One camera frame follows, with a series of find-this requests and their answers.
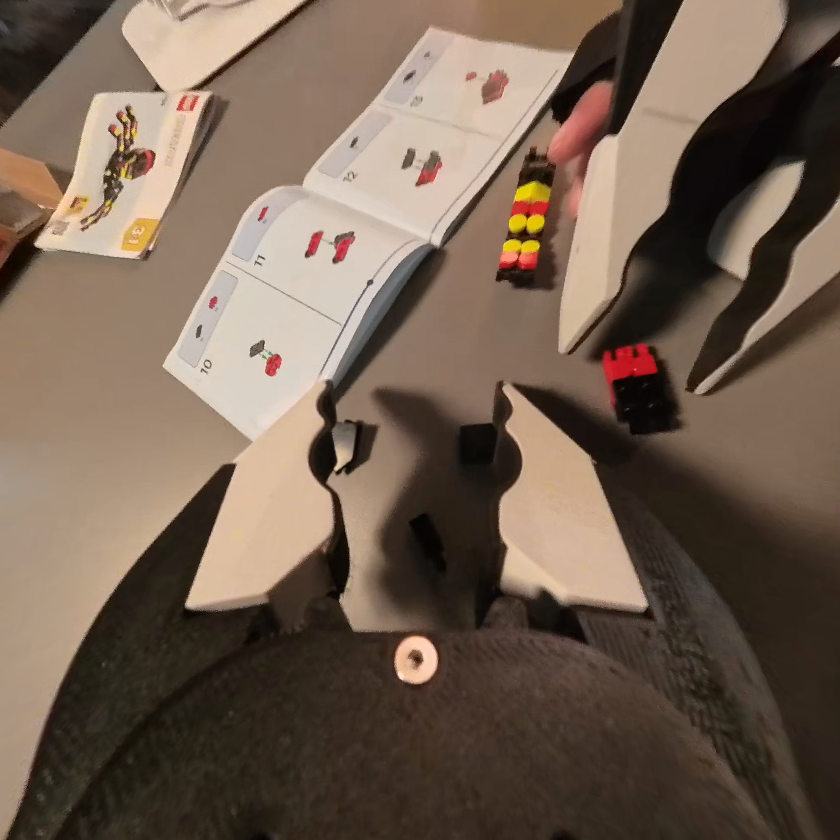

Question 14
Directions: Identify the black wedge lego piece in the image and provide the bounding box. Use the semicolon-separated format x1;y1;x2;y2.
331;420;365;473

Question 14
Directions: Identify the closed instruction booklet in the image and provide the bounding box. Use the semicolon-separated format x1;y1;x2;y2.
34;92;214;259

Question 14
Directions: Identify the small black lego brick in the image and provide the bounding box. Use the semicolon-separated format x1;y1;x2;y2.
461;422;498;463

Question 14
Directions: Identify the small red black lego block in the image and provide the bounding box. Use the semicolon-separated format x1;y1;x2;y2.
603;343;681;434

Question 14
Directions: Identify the long black yellow red lego strip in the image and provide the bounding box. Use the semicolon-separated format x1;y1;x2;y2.
496;148;560;287

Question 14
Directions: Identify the open instruction booklet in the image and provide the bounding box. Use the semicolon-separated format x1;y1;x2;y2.
163;27;574;440

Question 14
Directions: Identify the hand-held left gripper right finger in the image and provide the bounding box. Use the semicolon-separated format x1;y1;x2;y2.
493;382;651;613

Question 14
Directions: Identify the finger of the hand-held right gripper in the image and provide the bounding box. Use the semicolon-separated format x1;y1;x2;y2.
558;0;788;355
686;160;840;394

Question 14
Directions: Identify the cardboard lego box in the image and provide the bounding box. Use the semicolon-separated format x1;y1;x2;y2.
0;148;67;264

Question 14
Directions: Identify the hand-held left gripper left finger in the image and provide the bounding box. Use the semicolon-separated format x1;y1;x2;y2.
185;378;346;630

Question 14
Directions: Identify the small black lego piece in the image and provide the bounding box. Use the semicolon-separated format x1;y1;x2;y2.
409;514;448;571

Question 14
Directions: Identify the person's right hand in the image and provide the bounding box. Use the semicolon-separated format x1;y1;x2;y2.
548;81;618;220

